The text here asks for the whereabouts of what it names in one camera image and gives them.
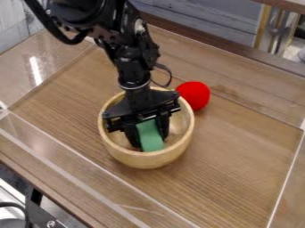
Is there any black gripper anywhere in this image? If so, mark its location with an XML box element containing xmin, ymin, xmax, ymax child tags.
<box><xmin>103</xmin><ymin>84</ymin><xmax>179</xmax><ymax>148</ymax></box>

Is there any green stick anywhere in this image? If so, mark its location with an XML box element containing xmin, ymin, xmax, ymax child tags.
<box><xmin>136</xmin><ymin>119</ymin><xmax>164</xmax><ymax>152</ymax></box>

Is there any brown wooden bowl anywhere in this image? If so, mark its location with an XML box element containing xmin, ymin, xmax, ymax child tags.
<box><xmin>97</xmin><ymin>92</ymin><xmax>194</xmax><ymax>169</ymax></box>

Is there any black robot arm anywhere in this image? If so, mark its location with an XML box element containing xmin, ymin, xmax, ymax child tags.
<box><xmin>46</xmin><ymin>0</ymin><xmax>179</xmax><ymax>149</ymax></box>

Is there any red plush tomato toy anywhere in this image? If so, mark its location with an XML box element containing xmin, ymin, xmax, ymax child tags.
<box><xmin>176</xmin><ymin>81</ymin><xmax>211</xmax><ymax>111</ymax></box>

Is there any clear acrylic front panel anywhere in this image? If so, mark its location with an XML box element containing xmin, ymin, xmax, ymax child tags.
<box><xmin>0</xmin><ymin>101</ymin><xmax>199</xmax><ymax>228</ymax></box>

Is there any black table leg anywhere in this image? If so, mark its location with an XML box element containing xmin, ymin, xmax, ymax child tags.
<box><xmin>28</xmin><ymin>188</ymin><xmax>42</xmax><ymax>205</ymax></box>

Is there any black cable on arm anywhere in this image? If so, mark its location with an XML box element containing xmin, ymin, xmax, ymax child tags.
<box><xmin>149</xmin><ymin>62</ymin><xmax>173</xmax><ymax>89</ymax></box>

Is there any gold metal chair frame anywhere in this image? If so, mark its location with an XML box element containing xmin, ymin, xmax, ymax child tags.
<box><xmin>252</xmin><ymin>0</ymin><xmax>305</xmax><ymax>56</ymax></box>

